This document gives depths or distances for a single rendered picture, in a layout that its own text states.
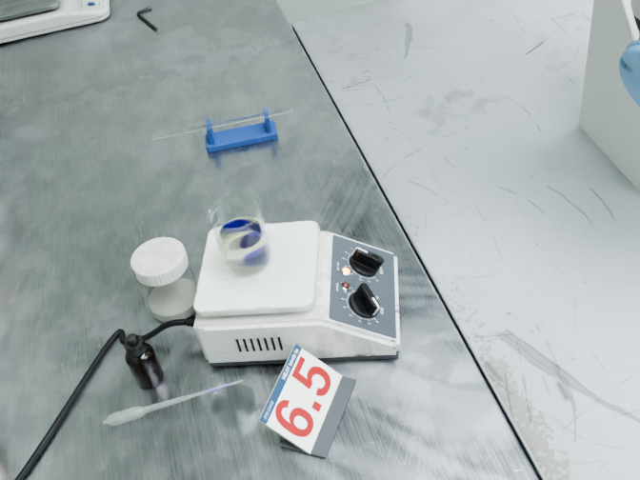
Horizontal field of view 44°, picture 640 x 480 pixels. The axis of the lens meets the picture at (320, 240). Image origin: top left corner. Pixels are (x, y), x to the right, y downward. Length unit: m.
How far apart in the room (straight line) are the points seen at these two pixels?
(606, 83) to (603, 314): 0.29
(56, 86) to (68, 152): 0.20
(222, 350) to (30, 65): 0.78
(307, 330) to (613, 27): 0.48
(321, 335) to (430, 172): 0.32
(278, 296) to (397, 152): 0.35
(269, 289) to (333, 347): 0.09
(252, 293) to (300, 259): 0.06
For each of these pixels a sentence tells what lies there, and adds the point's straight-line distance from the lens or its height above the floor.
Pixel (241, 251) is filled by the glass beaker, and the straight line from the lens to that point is 0.76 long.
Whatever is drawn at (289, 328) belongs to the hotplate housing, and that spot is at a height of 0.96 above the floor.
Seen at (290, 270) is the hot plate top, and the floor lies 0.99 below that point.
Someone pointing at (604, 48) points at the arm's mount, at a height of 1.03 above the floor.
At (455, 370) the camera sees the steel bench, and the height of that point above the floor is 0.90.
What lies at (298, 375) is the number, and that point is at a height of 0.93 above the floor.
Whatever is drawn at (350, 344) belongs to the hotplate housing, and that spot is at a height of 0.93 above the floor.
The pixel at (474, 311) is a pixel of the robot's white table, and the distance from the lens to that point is 0.84.
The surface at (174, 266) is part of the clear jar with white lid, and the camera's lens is 0.83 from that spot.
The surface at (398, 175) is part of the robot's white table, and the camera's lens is 1.01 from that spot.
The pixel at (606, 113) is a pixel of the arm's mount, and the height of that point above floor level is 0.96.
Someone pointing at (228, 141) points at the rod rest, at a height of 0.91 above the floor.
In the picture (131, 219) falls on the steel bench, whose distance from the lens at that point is 1.03.
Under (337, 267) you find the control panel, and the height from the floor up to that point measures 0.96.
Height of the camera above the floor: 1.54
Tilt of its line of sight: 44 degrees down
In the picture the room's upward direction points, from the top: 10 degrees counter-clockwise
